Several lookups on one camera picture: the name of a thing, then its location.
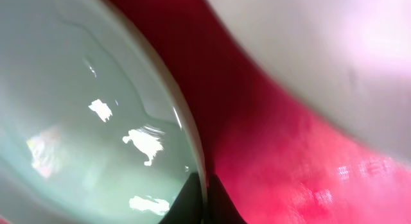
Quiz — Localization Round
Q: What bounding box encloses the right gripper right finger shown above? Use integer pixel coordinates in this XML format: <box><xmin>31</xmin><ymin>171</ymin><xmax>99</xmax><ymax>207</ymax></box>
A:
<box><xmin>207</xmin><ymin>175</ymin><xmax>247</xmax><ymax>224</ymax></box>

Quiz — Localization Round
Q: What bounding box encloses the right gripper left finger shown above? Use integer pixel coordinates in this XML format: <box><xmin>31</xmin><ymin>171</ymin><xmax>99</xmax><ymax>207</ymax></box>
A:
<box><xmin>159</xmin><ymin>173</ymin><xmax>203</xmax><ymax>224</ymax></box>

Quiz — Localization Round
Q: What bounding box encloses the mint green plate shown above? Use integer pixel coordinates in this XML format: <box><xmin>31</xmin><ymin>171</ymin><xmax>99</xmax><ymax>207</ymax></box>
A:
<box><xmin>1</xmin><ymin>0</ymin><xmax>207</xmax><ymax>224</ymax></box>

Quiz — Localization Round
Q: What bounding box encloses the white plate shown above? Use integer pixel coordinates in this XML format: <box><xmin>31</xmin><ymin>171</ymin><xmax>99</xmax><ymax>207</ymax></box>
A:
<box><xmin>207</xmin><ymin>0</ymin><xmax>410</xmax><ymax>160</ymax></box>

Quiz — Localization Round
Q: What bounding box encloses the red plastic serving tray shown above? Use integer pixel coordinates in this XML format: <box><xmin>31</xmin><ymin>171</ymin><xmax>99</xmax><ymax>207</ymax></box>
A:
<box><xmin>109</xmin><ymin>0</ymin><xmax>410</xmax><ymax>223</ymax></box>

